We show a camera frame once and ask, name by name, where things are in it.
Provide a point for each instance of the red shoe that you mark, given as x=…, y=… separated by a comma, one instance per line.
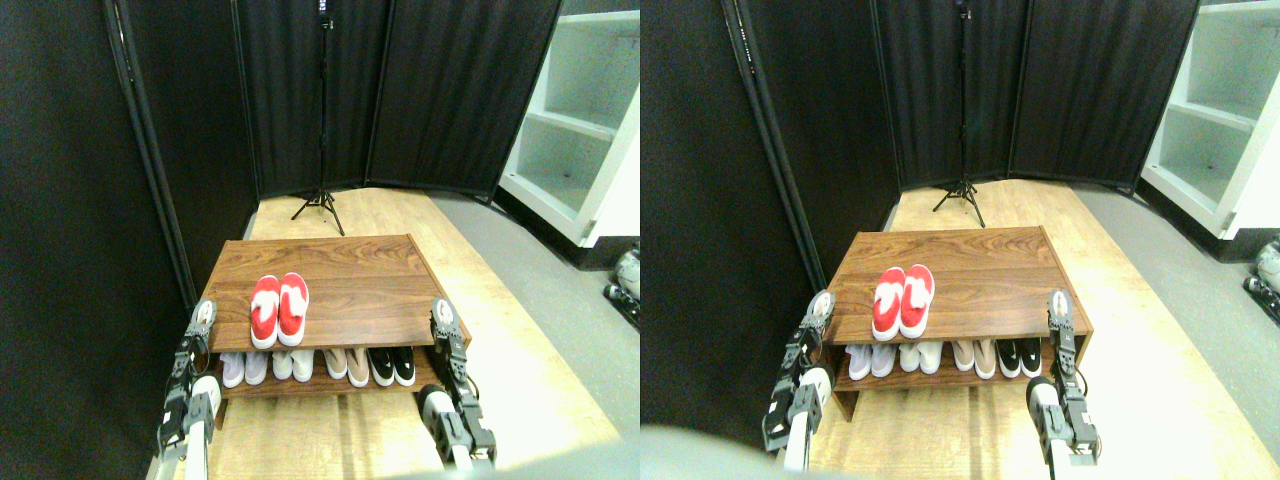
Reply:
x=918, y=316
x=264, y=325
x=294, y=322
x=886, y=318

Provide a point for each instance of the lilac shoe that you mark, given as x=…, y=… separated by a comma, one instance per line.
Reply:
x=859, y=362
x=883, y=361
x=256, y=368
x=233, y=370

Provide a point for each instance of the brown shoe rack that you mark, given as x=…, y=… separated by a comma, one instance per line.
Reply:
x=990, y=285
x=370, y=290

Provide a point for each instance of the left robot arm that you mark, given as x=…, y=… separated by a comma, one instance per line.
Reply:
x=805, y=415
x=195, y=420

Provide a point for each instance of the grey and black device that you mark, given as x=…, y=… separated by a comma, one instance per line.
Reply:
x=628, y=275
x=1268, y=270

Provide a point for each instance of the black tripod stand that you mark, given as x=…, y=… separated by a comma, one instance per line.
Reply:
x=324, y=100
x=964, y=100

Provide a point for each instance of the white shelf unit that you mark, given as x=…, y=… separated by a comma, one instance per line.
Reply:
x=1200, y=140
x=560, y=150

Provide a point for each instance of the black shoe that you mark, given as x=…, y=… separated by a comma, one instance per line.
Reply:
x=1030, y=360
x=381, y=370
x=1008, y=361
x=403, y=368

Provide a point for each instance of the beige shoe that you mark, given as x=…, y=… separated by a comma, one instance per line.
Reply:
x=985, y=362
x=335, y=364
x=962, y=357
x=357, y=370

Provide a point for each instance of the black curtain stand pole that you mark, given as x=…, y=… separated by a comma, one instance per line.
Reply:
x=775, y=150
x=150, y=150

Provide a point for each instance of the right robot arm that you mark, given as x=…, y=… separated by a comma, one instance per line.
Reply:
x=468, y=435
x=1072, y=430

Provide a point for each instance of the white shoe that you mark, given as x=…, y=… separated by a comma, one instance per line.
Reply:
x=302, y=367
x=282, y=366
x=929, y=359
x=909, y=359

